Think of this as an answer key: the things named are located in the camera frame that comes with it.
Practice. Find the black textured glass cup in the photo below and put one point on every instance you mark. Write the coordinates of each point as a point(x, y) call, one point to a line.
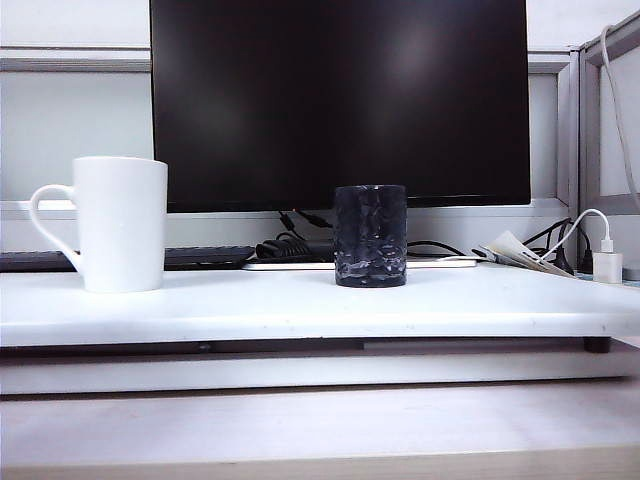
point(370, 240)

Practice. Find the black power adapter brick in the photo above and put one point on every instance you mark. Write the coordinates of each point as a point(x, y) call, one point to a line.
point(320, 248)

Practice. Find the white raised board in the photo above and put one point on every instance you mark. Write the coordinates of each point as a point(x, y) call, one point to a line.
point(320, 305)

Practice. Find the black keyboard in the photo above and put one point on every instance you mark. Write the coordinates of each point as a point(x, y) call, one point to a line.
point(210, 256)

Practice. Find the white lower shelf board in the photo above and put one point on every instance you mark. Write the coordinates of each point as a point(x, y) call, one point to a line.
point(300, 372)

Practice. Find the black computer monitor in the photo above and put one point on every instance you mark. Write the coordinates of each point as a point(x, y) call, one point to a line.
point(340, 100)

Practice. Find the folded paper booklet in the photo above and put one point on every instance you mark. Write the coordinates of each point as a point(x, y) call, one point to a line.
point(520, 252)

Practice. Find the white ceramic mug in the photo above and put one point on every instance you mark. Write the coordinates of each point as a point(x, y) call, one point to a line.
point(120, 225)

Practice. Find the grey side office partition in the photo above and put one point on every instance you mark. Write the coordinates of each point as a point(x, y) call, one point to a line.
point(590, 150)

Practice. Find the white USB charger block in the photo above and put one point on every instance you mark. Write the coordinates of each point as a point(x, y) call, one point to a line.
point(607, 267)

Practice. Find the black rubber board foot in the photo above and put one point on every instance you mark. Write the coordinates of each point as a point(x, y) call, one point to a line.
point(597, 346)

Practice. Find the grey back office partition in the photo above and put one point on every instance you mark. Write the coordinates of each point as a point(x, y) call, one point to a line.
point(75, 65)

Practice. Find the grey power strip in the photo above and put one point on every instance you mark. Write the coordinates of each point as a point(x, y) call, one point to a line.
point(631, 274)

